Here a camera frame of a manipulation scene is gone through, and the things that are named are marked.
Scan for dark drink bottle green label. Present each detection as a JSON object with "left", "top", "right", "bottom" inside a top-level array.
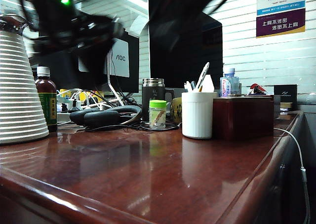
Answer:
[{"left": 34, "top": 66, "right": 58, "bottom": 133}]

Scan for black headphone cable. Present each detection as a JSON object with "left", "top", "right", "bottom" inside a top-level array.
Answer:
[{"left": 83, "top": 121, "right": 182, "bottom": 132}]

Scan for gold pack with black calligraphy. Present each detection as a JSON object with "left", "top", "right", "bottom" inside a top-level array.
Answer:
[{"left": 169, "top": 97, "right": 183, "bottom": 125}]

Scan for white ribbed conical jug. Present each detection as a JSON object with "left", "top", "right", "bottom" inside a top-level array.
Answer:
[{"left": 0, "top": 13, "right": 50, "bottom": 145}]

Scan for large black monitor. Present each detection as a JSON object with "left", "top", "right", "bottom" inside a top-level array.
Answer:
[{"left": 148, "top": 0, "right": 224, "bottom": 89}]

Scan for dark box with white logo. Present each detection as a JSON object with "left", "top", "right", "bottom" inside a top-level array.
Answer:
[{"left": 273, "top": 84, "right": 298, "bottom": 103}]

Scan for black over-ear headphones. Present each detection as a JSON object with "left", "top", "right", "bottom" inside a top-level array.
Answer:
[{"left": 69, "top": 105, "right": 143, "bottom": 128}]

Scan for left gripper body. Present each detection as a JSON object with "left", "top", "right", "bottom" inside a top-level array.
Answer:
[{"left": 71, "top": 15, "right": 125, "bottom": 49}]

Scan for white wedge-shaped paper piece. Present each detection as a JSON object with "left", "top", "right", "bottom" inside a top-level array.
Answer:
[{"left": 201, "top": 74, "right": 215, "bottom": 93}]

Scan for clear gel pen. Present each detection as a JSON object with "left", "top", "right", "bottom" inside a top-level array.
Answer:
[{"left": 196, "top": 62, "right": 210, "bottom": 93}]

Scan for silver monitor stand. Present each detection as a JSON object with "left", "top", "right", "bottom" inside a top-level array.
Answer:
[{"left": 106, "top": 48, "right": 124, "bottom": 106}]

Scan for white ribbed pen holder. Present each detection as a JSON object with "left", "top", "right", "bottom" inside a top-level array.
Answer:
[{"left": 181, "top": 91, "right": 218, "bottom": 139}]

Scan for dark red wooden box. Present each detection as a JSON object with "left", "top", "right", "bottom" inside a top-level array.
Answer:
[{"left": 212, "top": 95, "right": 275, "bottom": 141}]

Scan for clear jar with green lid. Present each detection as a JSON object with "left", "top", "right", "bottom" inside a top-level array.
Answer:
[{"left": 149, "top": 99, "right": 167, "bottom": 131}]

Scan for white multi-head charging cable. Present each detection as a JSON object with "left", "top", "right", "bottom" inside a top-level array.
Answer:
[{"left": 273, "top": 127, "right": 311, "bottom": 224}]

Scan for AOC monitor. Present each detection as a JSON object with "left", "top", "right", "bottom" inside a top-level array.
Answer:
[{"left": 28, "top": 31, "right": 140, "bottom": 94}]

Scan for black plug adapter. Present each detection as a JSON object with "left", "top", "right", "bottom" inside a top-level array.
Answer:
[{"left": 66, "top": 102, "right": 80, "bottom": 114}]

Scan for black thermos mug steel rim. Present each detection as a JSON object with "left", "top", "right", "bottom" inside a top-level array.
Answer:
[{"left": 141, "top": 78, "right": 175, "bottom": 123}]

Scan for red black desk ornament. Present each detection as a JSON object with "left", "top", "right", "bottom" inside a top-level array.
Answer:
[{"left": 248, "top": 83, "right": 268, "bottom": 95}]

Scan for white and purple poster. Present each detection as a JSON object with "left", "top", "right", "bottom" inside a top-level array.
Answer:
[{"left": 256, "top": 0, "right": 307, "bottom": 39}]

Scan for clear plastic water bottle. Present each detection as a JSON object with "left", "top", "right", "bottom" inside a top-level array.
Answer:
[{"left": 219, "top": 67, "right": 242, "bottom": 98}]

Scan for stacked books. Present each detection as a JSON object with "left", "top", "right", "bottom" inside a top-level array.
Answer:
[{"left": 278, "top": 102, "right": 298, "bottom": 112}]

